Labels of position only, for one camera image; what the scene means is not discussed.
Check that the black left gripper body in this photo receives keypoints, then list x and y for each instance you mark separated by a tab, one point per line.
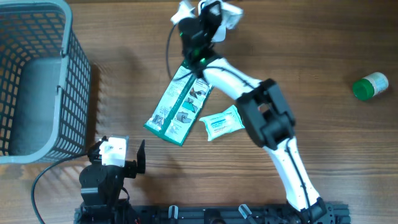
130	170

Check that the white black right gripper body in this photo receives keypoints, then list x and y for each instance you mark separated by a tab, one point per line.
208	22

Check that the green 3M package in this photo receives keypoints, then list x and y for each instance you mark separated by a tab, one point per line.
179	106

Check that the mint wet wipes pack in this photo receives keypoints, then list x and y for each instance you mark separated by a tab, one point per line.
219	124

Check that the green lid jar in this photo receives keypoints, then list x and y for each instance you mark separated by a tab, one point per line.
370	86

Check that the white blue pouch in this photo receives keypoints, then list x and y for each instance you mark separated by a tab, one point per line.
231	15

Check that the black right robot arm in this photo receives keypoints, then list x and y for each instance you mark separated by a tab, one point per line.
266	115

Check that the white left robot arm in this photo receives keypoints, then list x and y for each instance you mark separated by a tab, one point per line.
103	181

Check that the white barcode scanner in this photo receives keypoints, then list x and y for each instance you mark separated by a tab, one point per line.
220	34

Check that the grey plastic basket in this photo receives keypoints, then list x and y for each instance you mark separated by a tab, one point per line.
45	83

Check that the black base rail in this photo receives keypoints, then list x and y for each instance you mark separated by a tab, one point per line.
276	213

